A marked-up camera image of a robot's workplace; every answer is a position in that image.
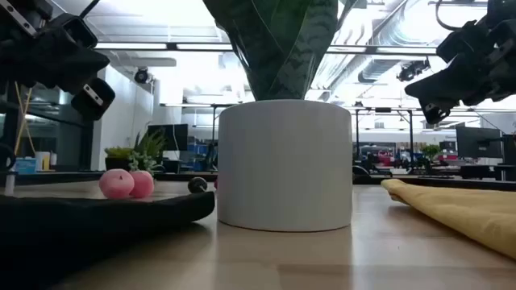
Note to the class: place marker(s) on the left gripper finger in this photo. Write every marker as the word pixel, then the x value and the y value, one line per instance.
pixel 64 52
pixel 68 76

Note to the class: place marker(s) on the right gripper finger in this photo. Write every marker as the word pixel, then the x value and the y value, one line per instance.
pixel 451 97
pixel 451 78

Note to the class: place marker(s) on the small pink toy peach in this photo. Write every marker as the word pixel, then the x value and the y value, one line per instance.
pixel 144 184
pixel 116 184

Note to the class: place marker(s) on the black ceiling track light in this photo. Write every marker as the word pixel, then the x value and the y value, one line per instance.
pixel 411 71

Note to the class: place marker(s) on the black computer monitor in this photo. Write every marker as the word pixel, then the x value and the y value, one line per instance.
pixel 477 142
pixel 167 137
pixel 510 149

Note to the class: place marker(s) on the long ceiling light fixture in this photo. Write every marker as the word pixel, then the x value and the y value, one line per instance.
pixel 133 46
pixel 383 50

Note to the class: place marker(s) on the small green background plant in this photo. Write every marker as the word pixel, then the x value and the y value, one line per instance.
pixel 430 151

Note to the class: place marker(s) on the black ceiling spotlight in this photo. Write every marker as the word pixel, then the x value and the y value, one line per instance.
pixel 141 75

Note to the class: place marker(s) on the small white cup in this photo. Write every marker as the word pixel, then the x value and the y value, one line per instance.
pixel 53 159

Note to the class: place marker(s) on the blue white label box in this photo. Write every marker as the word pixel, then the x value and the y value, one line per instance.
pixel 26 166

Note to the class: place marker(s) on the succulent plant in black pot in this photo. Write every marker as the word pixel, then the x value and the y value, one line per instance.
pixel 149 149

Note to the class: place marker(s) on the yellow folded cloth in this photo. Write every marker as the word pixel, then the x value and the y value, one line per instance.
pixel 463 213

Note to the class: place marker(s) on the black folded cloth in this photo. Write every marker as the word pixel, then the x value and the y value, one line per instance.
pixel 80 225

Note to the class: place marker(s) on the small dark round fruit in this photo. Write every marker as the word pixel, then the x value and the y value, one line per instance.
pixel 197 185

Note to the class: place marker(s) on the green snake plant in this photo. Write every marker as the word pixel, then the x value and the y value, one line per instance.
pixel 282 48

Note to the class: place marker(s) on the white round plant pot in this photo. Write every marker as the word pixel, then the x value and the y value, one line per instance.
pixel 282 169

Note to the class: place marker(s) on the black background workstation frame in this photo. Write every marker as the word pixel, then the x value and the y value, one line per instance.
pixel 410 137
pixel 214 137

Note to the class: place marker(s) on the black aluminium rig frame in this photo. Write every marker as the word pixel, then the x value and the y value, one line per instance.
pixel 60 177

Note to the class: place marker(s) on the small white cylinder post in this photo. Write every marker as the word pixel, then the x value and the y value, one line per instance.
pixel 9 185

